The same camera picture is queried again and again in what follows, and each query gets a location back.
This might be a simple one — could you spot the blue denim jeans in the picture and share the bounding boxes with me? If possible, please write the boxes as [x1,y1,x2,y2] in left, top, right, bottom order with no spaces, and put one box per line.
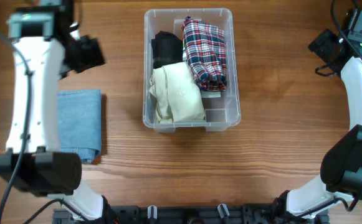
[57,89,102,164]

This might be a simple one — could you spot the black garment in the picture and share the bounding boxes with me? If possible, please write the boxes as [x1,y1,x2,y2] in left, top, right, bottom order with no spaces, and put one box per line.
[151,30,183,69]

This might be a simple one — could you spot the cream white garment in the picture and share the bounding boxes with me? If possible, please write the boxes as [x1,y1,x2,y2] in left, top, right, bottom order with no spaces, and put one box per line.
[149,62,206,124]

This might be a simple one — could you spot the plaid flannel shirt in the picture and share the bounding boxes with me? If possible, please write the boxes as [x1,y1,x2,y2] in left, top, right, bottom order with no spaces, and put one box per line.
[182,16,227,92]

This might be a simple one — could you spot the white printed t-shirt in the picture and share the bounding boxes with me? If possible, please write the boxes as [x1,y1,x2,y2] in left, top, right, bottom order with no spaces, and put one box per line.
[182,41,187,62]

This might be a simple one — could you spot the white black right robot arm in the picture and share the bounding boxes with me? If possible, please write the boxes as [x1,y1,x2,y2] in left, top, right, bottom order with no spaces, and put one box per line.
[263,4,362,223]

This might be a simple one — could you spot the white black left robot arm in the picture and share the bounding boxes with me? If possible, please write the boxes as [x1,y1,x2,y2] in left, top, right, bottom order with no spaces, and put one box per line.
[0,1,120,223]

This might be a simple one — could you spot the clear plastic storage bin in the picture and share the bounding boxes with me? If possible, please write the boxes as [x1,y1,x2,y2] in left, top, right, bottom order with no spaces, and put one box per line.
[143,8,241,133]

